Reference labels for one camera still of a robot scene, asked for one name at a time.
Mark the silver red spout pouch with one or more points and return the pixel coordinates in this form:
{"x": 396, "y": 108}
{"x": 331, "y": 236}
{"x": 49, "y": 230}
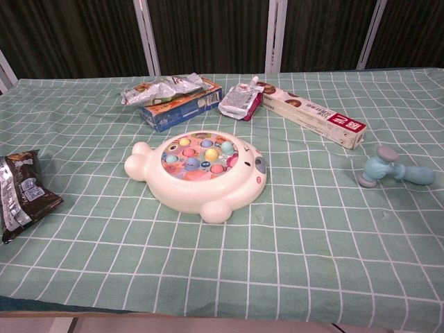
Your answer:
{"x": 237, "y": 100}

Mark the dark brown snack packet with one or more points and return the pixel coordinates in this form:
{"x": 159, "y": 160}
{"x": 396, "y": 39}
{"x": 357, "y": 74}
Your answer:
{"x": 24, "y": 194}

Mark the green checked tablecloth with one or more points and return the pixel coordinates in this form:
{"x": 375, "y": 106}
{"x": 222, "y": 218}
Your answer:
{"x": 312, "y": 243}

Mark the long cream cookie box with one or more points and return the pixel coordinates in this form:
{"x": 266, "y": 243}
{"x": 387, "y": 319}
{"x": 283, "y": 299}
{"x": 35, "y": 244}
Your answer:
{"x": 312, "y": 118}

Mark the blue orange carton box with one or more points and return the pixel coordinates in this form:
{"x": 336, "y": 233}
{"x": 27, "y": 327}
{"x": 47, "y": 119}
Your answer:
{"x": 180, "y": 112}

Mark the silver green snack bag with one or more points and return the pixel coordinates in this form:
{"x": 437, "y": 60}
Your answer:
{"x": 163, "y": 88}

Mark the white whack-a-mole toy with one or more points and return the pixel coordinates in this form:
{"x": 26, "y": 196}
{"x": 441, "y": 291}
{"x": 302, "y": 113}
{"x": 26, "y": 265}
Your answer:
{"x": 194, "y": 194}

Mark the light blue toy hammer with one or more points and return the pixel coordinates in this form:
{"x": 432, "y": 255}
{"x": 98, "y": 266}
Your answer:
{"x": 376, "y": 170}

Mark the white screen frame post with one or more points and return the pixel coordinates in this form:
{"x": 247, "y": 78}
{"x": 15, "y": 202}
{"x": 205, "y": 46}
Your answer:
{"x": 7, "y": 73}
{"x": 371, "y": 34}
{"x": 275, "y": 34}
{"x": 147, "y": 38}

